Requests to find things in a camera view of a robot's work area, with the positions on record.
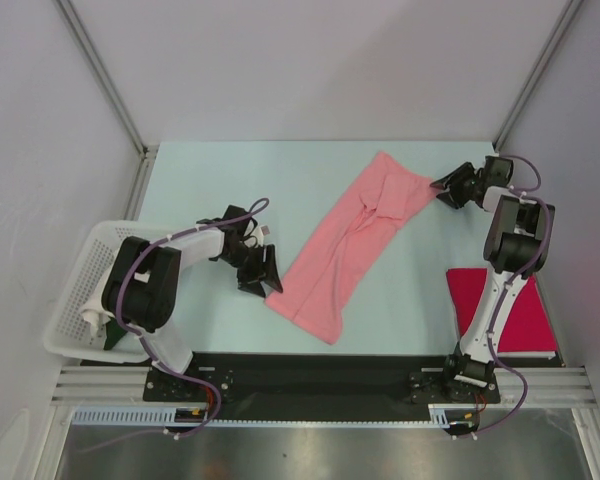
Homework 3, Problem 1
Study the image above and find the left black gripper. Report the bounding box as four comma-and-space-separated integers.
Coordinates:
220, 243, 282, 297

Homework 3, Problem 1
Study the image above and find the pink t shirt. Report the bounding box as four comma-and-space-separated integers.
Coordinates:
265, 152, 435, 345

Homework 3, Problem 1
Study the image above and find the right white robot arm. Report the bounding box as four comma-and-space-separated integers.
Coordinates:
430, 155, 555, 365

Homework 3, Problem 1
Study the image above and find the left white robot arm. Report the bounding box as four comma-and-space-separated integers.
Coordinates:
100, 225, 283, 400

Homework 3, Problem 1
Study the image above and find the dark green t shirt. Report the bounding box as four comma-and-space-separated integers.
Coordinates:
103, 320, 127, 351

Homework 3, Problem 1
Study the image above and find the folded red t shirt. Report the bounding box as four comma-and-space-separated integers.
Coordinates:
446, 268, 558, 358

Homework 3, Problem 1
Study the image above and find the white crumpled t shirt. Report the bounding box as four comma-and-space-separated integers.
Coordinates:
79, 295, 111, 338

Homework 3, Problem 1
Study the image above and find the white plastic basket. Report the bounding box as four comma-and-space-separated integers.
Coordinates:
43, 220, 170, 364

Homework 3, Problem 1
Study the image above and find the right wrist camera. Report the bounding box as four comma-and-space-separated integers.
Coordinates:
481, 156, 514, 188

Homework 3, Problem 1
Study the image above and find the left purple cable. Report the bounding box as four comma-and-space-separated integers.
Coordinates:
74, 197, 272, 453

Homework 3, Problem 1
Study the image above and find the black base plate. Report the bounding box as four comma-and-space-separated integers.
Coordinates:
79, 351, 564, 422

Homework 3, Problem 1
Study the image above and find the white slotted cable duct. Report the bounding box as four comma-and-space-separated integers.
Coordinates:
71, 406, 477, 430

